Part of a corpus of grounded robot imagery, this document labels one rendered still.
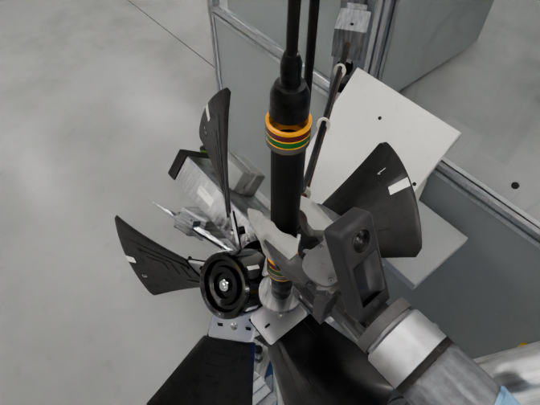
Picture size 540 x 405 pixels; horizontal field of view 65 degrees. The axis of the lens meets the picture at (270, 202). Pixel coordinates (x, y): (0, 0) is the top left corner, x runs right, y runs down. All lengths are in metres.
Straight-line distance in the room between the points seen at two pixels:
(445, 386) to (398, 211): 0.27
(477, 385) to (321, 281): 0.17
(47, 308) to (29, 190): 0.79
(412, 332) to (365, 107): 0.58
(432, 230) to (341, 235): 0.96
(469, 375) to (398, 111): 0.58
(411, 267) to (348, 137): 0.47
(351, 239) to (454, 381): 0.16
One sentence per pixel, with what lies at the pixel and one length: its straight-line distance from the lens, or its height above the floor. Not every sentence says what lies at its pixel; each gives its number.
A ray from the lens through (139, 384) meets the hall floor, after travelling 2.05.
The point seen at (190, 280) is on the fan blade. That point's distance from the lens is 0.95.
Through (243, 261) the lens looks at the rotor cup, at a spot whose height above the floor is 1.26.
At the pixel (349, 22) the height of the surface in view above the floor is 1.40.
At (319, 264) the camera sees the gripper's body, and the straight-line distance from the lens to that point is 0.48.
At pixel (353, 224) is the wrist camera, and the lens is 0.40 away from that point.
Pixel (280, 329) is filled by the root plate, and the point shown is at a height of 1.18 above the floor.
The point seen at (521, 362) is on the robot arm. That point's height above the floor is 1.42.
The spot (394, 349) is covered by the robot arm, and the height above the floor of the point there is 1.49.
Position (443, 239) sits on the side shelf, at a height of 0.86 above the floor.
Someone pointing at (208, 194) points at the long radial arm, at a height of 1.12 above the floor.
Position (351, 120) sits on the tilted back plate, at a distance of 0.95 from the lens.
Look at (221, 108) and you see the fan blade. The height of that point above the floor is 1.40.
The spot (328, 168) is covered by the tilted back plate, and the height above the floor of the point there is 1.20.
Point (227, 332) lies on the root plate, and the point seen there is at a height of 1.10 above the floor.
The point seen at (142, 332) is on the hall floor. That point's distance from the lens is 2.12.
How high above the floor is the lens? 1.91
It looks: 52 degrees down
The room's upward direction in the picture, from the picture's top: straight up
